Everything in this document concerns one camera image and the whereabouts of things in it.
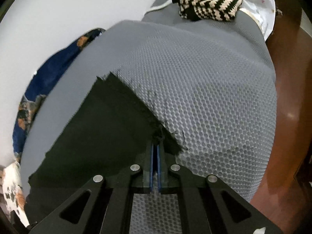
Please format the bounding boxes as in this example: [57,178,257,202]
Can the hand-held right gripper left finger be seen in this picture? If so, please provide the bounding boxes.
[27,141,155,234]

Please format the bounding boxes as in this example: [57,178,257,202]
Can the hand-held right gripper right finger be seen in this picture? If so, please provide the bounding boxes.
[157,143,285,234]

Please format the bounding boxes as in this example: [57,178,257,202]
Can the black pants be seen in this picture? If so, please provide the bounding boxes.
[24,73,186,225]

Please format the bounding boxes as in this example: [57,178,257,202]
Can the grey mesh mattress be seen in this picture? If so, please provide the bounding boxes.
[21,0,278,234]

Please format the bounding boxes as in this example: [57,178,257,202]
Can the blue patterned blanket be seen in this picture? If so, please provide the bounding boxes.
[0,28,107,227]

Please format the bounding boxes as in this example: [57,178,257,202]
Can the brown wooden furniture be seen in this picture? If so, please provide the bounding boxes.
[251,0,312,234]

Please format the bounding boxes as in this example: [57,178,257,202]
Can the black and cream striped knit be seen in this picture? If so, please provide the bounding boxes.
[172,0,243,22]

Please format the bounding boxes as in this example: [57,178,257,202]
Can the white dotted cloth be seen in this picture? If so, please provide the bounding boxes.
[166,0,277,41]

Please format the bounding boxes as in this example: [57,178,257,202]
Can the white cord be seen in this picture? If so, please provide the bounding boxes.
[146,0,176,14]

